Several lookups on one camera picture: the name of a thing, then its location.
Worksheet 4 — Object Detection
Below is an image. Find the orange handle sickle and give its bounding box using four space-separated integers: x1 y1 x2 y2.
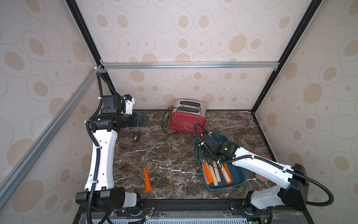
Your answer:
223 163 233 185
143 147 154 191
202 161 213 178

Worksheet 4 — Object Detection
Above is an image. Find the wooden handle sickle diagonal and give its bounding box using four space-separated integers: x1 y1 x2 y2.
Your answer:
208 165 218 186

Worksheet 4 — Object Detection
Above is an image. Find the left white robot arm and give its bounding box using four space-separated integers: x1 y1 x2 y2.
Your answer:
76 72 147 224

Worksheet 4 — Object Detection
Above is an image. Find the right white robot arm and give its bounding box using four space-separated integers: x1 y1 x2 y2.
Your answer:
195 133 334 211

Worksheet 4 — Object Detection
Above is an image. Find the teal plastic storage box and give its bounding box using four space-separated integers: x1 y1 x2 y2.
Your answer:
194 139 246 191

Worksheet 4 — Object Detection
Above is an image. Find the black snack packet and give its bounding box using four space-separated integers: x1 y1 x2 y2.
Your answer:
133 133 140 142

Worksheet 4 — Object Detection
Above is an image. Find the red dotted toaster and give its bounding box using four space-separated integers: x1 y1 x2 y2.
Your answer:
170 99 207 133

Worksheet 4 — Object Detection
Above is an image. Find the black toaster power cable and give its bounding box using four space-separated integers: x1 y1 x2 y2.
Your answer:
161 106 174 133

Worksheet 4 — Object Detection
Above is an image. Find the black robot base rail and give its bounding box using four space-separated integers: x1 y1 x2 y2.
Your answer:
105 199 313 224

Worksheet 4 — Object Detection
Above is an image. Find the aluminium frame rail left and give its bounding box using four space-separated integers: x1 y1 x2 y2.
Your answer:
1 65 103 209

